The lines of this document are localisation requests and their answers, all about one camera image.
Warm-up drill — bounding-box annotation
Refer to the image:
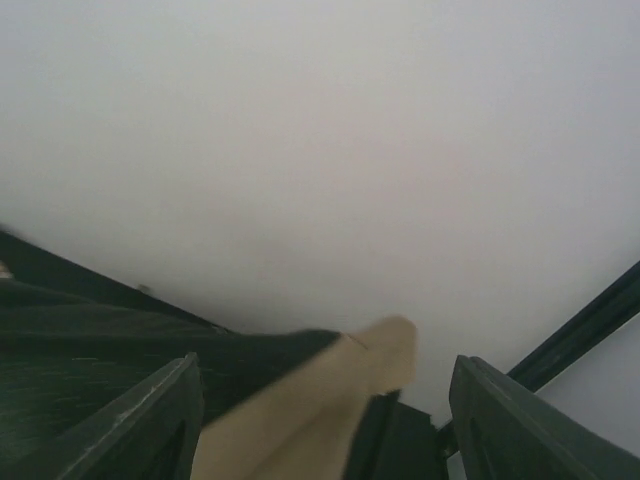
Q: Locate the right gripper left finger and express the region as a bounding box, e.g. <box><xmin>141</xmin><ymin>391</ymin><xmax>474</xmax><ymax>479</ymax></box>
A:
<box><xmin>54</xmin><ymin>353</ymin><xmax>203</xmax><ymax>479</ymax></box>

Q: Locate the right black frame post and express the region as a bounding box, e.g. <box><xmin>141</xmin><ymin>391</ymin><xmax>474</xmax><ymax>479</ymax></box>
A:
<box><xmin>434</xmin><ymin>259</ymin><xmax>640</xmax><ymax>459</ymax></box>

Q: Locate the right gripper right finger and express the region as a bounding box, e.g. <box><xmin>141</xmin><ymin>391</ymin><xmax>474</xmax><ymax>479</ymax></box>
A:
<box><xmin>448</xmin><ymin>354</ymin><xmax>601</xmax><ymax>480</ymax></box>

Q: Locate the beige fabric pet tent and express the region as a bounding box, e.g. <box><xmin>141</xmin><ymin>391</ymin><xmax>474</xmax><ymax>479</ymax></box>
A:
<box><xmin>1</xmin><ymin>234</ymin><xmax>417</xmax><ymax>479</ymax></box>

